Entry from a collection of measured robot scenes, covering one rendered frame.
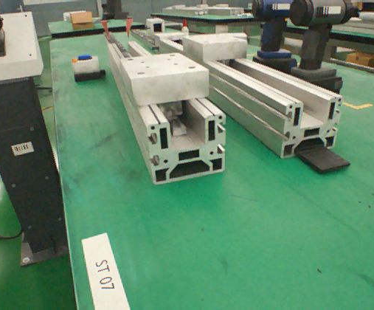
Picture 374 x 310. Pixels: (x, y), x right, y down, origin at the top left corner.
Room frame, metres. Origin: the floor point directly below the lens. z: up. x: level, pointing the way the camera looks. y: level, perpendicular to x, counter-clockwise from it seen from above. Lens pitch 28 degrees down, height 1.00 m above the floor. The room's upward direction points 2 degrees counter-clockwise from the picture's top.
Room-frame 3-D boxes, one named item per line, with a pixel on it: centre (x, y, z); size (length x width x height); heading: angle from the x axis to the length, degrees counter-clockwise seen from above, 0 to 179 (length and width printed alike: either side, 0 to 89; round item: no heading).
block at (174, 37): (1.20, 0.07, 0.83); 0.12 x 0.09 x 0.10; 107
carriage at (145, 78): (0.48, 0.04, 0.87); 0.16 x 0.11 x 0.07; 17
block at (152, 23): (2.13, 0.21, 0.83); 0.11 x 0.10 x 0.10; 107
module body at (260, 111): (0.77, -0.07, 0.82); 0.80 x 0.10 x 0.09; 17
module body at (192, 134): (0.72, 0.12, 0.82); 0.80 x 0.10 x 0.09; 17
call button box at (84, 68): (0.95, 0.31, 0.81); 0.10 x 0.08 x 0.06; 107
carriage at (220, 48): (0.77, -0.07, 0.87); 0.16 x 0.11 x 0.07; 17
